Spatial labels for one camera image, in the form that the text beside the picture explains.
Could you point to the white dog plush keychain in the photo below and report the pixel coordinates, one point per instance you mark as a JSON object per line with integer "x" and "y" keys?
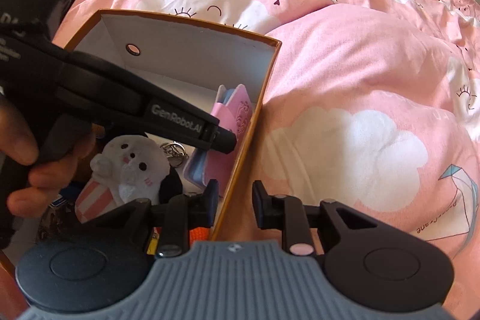
{"x": 129, "y": 168}

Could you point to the orange crochet ball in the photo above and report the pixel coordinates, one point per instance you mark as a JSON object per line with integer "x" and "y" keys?
{"x": 199, "y": 234}

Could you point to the orange cardboard storage box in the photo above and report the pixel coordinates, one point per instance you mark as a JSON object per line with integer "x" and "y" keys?
{"x": 103, "y": 271}

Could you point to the person's left hand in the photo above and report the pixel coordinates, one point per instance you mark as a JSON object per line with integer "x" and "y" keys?
{"x": 42, "y": 181}

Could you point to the grey photo card box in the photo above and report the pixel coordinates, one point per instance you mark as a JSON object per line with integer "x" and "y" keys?
{"x": 58, "y": 223}

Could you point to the pink patterned bed quilt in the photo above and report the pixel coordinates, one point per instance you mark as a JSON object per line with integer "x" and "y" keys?
{"x": 374, "y": 103}

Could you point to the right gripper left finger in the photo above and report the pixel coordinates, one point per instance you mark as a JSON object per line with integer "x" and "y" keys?
{"x": 182, "y": 214}

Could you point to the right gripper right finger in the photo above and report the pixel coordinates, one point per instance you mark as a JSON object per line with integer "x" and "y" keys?
{"x": 285, "y": 214}

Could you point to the pink mini backpack pouch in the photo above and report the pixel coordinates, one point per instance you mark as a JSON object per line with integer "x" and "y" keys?
{"x": 234, "y": 110}

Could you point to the yellow tape measure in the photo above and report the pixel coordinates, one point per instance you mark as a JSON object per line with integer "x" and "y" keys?
{"x": 152, "y": 246}

